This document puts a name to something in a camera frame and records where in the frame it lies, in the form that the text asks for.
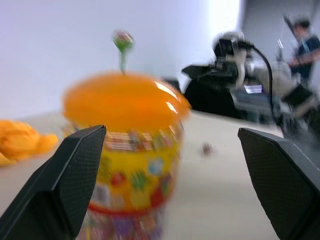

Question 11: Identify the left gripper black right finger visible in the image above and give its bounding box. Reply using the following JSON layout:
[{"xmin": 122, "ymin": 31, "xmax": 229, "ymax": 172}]
[{"xmin": 237, "ymin": 127, "xmax": 320, "ymax": 240}]

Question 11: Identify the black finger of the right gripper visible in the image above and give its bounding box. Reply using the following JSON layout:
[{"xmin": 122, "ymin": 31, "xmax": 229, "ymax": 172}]
[{"xmin": 181, "ymin": 63, "xmax": 216, "ymax": 79}]

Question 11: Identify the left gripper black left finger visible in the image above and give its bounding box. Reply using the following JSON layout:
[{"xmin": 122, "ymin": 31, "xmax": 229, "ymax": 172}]
[{"xmin": 0, "ymin": 124, "xmax": 107, "ymax": 240}]

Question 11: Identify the orange domed jar lid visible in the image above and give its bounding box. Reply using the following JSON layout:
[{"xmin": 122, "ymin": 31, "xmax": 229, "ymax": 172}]
[{"xmin": 61, "ymin": 71, "xmax": 193, "ymax": 132}]

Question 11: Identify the yellow printed lollipop jar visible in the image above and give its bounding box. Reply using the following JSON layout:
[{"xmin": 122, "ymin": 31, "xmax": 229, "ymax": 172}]
[{"xmin": 63, "ymin": 117, "xmax": 186, "ymax": 240}]

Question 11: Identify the black rounded object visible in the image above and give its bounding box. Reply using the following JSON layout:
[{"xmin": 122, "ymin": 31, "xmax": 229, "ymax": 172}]
[{"xmin": 183, "ymin": 78, "xmax": 237, "ymax": 118}]

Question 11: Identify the small dark wrapped lollipop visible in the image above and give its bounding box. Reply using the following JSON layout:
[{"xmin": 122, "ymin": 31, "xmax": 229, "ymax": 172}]
[{"xmin": 200, "ymin": 142, "xmax": 214, "ymax": 156}]

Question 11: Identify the green wrapped lollipop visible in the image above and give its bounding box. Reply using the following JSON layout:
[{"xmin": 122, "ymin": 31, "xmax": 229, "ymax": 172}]
[{"xmin": 111, "ymin": 29, "xmax": 136, "ymax": 76}]

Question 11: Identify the person in dark shirt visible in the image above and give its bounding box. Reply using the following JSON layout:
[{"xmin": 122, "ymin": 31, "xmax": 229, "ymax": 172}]
[{"xmin": 283, "ymin": 14, "xmax": 320, "ymax": 87}]

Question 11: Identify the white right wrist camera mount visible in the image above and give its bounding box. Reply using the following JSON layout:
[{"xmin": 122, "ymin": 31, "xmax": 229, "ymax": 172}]
[{"xmin": 212, "ymin": 31, "xmax": 254, "ymax": 87}]

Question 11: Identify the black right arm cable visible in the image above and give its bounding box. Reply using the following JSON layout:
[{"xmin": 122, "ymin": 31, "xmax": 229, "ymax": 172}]
[{"xmin": 238, "ymin": 41, "xmax": 275, "ymax": 106}]

